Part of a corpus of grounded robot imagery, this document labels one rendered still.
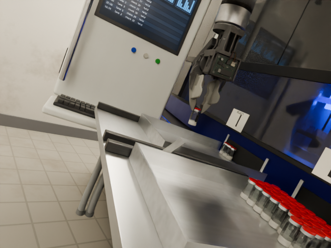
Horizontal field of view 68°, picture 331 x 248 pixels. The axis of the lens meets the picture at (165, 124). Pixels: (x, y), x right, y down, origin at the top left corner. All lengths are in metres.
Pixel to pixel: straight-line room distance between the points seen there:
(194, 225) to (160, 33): 0.93
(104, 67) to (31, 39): 1.67
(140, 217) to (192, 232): 0.07
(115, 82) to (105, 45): 0.16
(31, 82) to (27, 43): 0.38
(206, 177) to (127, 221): 0.29
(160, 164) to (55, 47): 2.39
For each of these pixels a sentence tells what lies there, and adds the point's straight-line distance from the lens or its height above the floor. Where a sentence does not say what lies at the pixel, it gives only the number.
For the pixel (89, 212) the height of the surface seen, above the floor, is 0.21.
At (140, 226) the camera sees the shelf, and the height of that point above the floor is 0.88.
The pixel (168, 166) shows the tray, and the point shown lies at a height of 0.89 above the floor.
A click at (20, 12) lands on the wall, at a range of 2.71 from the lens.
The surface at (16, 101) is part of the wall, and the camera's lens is 2.84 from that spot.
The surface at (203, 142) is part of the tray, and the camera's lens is 0.92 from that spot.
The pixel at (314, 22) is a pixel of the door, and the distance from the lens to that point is 0.80.
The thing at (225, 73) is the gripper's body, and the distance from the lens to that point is 0.58.
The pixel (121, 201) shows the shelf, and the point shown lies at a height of 0.88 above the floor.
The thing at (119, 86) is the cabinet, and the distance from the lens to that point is 1.14.
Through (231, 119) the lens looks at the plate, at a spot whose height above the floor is 1.01.
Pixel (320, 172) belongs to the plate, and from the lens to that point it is 0.59.
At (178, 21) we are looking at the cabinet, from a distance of 1.19.
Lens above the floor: 1.04
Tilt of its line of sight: 9 degrees down
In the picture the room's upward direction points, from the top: 24 degrees clockwise
